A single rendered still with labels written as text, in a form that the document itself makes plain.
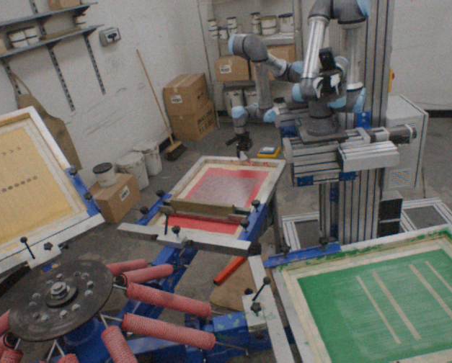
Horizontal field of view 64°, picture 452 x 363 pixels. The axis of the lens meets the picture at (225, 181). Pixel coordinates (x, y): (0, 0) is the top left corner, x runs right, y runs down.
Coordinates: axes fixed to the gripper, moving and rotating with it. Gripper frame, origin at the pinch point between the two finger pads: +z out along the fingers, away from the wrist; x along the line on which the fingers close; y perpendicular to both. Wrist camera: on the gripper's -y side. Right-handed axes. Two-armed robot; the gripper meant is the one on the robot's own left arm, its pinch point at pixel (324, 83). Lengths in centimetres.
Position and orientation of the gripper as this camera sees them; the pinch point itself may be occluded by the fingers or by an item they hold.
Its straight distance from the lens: 129.1
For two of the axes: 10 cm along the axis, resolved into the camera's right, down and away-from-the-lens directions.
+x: -8.9, 0.4, 4.6
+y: 2.6, 8.7, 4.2
